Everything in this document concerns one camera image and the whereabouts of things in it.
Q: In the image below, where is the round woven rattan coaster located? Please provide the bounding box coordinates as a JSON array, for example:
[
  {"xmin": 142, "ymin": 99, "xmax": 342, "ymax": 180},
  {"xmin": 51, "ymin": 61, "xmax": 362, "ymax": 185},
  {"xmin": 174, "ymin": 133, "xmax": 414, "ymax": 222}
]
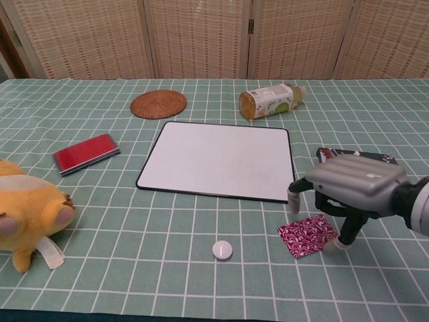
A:
[{"xmin": 129, "ymin": 89, "xmax": 188, "ymax": 119}]

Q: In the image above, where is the yellow duck plush toy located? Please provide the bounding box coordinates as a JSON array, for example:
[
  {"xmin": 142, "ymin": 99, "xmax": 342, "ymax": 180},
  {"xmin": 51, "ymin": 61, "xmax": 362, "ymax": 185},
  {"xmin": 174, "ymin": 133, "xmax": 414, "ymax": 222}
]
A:
[{"xmin": 0, "ymin": 158, "xmax": 76, "ymax": 274}]

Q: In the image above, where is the red patterned cloth square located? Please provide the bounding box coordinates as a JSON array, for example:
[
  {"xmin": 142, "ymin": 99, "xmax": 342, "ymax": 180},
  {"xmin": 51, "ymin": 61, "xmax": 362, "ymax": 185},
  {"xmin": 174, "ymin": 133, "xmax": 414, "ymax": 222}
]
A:
[{"xmin": 276, "ymin": 214, "xmax": 335, "ymax": 259}]

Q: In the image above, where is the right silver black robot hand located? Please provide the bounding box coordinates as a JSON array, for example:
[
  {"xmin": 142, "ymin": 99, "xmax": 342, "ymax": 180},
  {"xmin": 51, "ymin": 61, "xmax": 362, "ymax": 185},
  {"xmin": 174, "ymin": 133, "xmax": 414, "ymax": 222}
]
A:
[{"xmin": 286, "ymin": 156, "xmax": 408, "ymax": 253}]

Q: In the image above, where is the white board with black rim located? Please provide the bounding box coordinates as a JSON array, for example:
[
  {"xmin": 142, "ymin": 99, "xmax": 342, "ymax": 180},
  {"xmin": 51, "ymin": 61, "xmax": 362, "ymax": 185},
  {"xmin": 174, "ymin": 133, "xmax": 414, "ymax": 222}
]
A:
[{"xmin": 135, "ymin": 121, "xmax": 296, "ymax": 204}]

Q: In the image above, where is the dark patterned flat box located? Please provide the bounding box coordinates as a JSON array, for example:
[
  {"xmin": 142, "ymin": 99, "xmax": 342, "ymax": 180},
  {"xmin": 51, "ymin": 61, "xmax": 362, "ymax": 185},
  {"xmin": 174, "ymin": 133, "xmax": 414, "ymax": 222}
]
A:
[{"xmin": 315, "ymin": 147, "xmax": 400, "ymax": 167}]

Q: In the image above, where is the small white round disc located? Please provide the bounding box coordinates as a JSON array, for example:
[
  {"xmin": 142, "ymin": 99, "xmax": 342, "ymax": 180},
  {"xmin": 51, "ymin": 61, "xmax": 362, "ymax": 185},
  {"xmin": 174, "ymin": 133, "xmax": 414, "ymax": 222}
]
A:
[{"xmin": 211, "ymin": 240, "xmax": 235, "ymax": 260}]

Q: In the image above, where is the red flat stamp pad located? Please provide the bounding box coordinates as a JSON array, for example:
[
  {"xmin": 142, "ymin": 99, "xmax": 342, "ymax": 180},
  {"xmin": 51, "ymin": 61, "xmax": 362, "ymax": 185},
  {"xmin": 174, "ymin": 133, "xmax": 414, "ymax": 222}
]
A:
[{"xmin": 53, "ymin": 133, "xmax": 121, "ymax": 177}]

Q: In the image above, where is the bamboo folding screen panel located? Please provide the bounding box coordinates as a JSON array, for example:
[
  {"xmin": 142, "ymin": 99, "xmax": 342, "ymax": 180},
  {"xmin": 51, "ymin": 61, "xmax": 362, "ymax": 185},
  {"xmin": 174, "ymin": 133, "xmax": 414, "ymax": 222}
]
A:
[
  {"xmin": 143, "ymin": 0, "xmax": 253, "ymax": 81},
  {"xmin": 246, "ymin": 0, "xmax": 356, "ymax": 81},
  {"xmin": 0, "ymin": 0, "xmax": 158, "ymax": 81},
  {"xmin": 333, "ymin": 0, "xmax": 429, "ymax": 81}
]

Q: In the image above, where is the green grid tablecloth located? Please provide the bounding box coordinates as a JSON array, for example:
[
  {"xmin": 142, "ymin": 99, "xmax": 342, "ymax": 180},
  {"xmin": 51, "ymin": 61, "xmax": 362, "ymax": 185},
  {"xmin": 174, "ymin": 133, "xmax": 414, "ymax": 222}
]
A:
[{"xmin": 0, "ymin": 77, "xmax": 429, "ymax": 311}]

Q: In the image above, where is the green tea plastic bottle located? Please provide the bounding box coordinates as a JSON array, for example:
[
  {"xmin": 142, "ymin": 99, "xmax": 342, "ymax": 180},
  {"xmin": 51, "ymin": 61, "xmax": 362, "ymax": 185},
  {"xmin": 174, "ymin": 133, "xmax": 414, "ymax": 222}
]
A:
[{"xmin": 239, "ymin": 83, "xmax": 308, "ymax": 121}]

